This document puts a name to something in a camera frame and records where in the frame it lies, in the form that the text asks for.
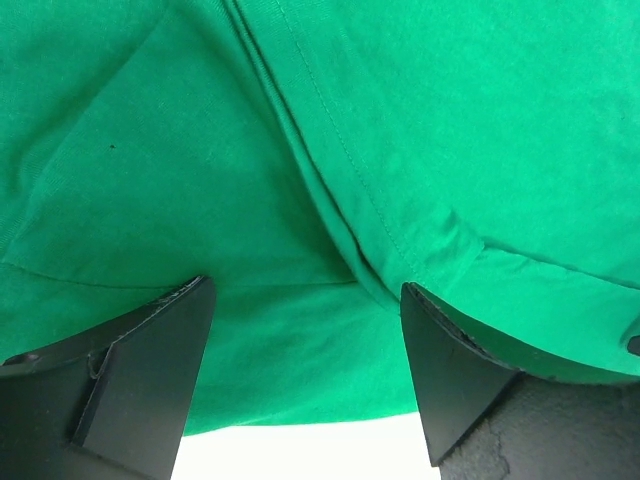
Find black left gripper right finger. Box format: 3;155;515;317
400;283;639;479

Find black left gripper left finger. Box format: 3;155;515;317
1;276;216;480

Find green t shirt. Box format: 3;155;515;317
1;1;639;434

